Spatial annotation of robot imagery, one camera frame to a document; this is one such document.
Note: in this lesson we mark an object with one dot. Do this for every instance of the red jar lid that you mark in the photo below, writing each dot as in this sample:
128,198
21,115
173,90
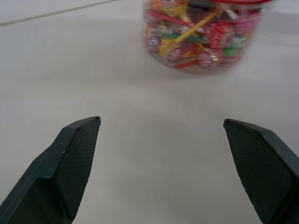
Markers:
243,2

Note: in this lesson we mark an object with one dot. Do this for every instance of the clear plastic lollipop jar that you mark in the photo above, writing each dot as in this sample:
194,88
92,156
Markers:
203,37

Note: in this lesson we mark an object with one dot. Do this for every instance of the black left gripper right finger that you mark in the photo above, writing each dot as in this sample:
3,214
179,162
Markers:
264,172

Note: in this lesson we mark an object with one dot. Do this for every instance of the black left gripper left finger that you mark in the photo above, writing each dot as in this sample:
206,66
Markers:
58,172

